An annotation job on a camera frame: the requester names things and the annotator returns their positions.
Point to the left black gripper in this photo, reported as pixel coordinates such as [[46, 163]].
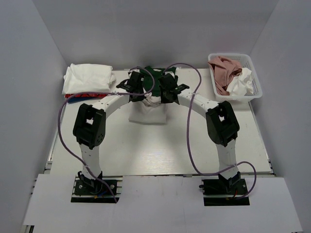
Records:
[[139, 98]]

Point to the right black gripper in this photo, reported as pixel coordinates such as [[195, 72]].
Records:
[[164, 100]]

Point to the white green Charlie Brown t-shirt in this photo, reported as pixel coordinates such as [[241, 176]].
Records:
[[150, 110]]

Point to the pink t-shirt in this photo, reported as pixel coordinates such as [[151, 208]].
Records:
[[224, 70]]

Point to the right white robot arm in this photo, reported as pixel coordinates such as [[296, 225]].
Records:
[[222, 126]]

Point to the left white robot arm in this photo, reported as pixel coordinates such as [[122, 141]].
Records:
[[89, 130]]

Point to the folded white t-shirt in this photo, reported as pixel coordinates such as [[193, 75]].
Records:
[[87, 78]]

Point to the folded red t-shirt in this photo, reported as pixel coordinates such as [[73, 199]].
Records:
[[85, 95]]

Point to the folded blue t-shirt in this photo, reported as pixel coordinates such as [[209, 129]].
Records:
[[79, 99]]

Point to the white plastic laundry basket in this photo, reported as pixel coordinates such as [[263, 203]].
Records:
[[245, 61]]

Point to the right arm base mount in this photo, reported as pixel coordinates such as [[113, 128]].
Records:
[[215, 193]]

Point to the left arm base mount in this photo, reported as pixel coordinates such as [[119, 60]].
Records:
[[90, 191]]

